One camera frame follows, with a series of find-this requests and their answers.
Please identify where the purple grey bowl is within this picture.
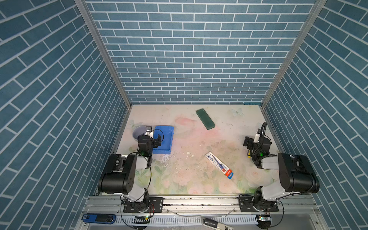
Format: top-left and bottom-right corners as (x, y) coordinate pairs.
(132, 125), (147, 141)

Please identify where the blue plastic bin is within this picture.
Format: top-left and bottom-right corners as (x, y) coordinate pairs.
(152, 126), (174, 155)

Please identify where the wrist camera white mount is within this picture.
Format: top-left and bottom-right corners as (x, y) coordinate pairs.
(145, 126), (152, 136)
(253, 128), (261, 143)

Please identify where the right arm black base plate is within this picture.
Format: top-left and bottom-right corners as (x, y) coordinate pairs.
(237, 195), (279, 212)

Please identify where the packaged toothbrush box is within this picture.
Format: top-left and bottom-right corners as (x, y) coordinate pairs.
(205, 151), (233, 179)

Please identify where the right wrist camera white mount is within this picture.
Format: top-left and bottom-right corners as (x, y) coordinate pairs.
(253, 128), (261, 143)

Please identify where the aluminium front rail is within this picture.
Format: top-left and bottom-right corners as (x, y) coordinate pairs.
(76, 195), (328, 230)

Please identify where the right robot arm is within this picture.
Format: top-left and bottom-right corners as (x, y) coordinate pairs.
(243, 135), (320, 210)

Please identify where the black white handheld tool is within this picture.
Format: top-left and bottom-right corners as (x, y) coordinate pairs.
(202, 218), (234, 230)

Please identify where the blue black handheld device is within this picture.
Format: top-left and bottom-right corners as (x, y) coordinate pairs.
(81, 213), (117, 225)

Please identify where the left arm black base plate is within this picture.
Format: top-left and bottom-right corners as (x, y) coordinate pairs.
(122, 196), (164, 213)

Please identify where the green rectangular block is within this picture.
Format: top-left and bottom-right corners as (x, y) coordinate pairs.
(196, 108), (215, 130)

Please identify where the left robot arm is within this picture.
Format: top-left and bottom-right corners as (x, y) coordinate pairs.
(97, 134), (164, 208)

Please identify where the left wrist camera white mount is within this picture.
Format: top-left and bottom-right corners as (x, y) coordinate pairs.
(145, 126), (152, 136)

